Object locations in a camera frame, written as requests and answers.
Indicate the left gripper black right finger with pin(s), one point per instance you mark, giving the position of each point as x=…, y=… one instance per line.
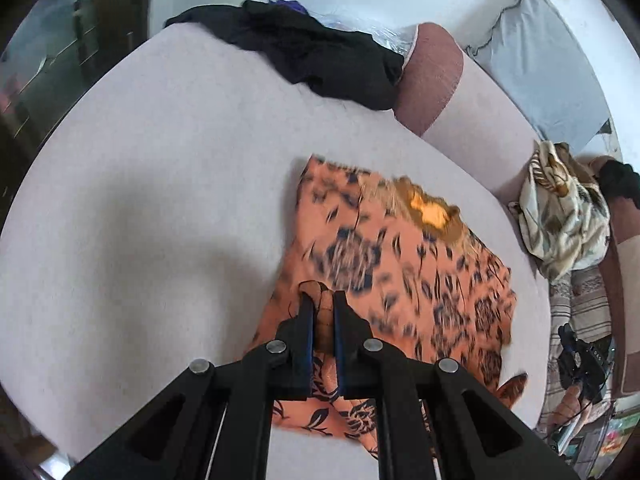
x=434, y=420

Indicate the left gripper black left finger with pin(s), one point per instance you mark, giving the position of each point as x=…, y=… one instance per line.
x=212, y=421

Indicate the orange black floral garment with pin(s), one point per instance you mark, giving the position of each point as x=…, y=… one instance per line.
x=410, y=267

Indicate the black clothes pile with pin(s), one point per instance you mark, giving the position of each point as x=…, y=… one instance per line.
x=349, y=66

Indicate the person right hand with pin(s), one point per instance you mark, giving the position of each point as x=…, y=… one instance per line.
x=571, y=407

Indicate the striped beige brown quilt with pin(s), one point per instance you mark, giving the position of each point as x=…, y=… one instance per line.
x=578, y=299

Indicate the cream floral fleece blanket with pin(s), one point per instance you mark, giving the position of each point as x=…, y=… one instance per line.
x=562, y=214

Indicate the black cloth on backrest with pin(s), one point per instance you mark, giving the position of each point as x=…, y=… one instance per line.
x=619, y=180

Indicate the pink sofa bolster armrest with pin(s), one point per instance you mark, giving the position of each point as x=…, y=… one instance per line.
x=448, y=101

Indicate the grey pillow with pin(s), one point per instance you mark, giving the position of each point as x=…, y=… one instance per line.
x=536, y=60

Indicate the clear plastic bag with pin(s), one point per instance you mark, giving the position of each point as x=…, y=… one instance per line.
x=398, y=39

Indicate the wooden glass panel door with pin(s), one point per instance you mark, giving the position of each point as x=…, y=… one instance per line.
x=52, y=53

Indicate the purple cloth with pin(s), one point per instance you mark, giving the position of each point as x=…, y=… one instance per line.
x=293, y=5

